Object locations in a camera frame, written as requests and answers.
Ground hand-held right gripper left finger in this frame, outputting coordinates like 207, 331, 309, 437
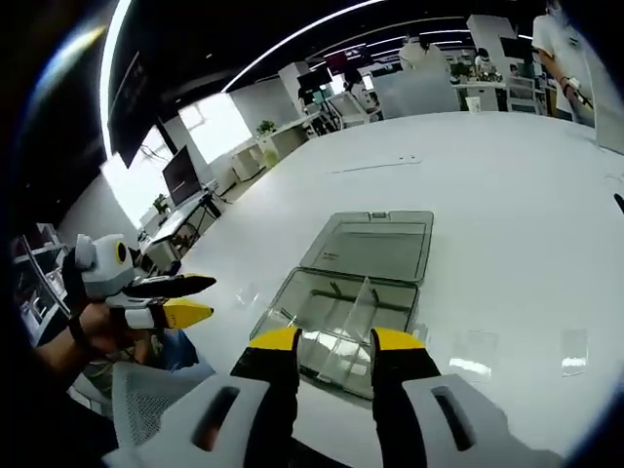
101, 326, 301, 468

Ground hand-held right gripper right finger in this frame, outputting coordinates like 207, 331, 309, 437
370, 327, 562, 468

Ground clear plastic divider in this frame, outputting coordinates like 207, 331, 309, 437
292, 276, 386, 386

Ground clear grey guide fixture box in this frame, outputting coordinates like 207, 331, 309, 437
249, 210, 435, 401

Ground loose clear divider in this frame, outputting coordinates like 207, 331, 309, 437
448, 331, 494, 379
560, 327, 591, 377

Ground person's left hand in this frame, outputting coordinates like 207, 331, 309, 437
80, 298, 153, 363

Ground person's blue trousers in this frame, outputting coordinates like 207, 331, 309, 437
140, 329, 215, 376

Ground white mesh chair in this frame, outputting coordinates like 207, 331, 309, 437
109, 360, 220, 449

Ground black wristband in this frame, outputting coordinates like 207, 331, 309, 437
67, 311, 93, 350

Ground grey office desk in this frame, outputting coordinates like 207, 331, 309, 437
143, 194, 223, 254

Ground dark computer monitor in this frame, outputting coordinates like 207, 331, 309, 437
162, 144, 204, 206

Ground hanging black screen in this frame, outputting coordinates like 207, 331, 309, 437
107, 48, 163, 170

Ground curved ceiling light strip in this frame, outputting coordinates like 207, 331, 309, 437
222, 0, 386, 93

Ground grey partition screen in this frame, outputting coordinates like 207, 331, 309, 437
372, 67, 462, 121

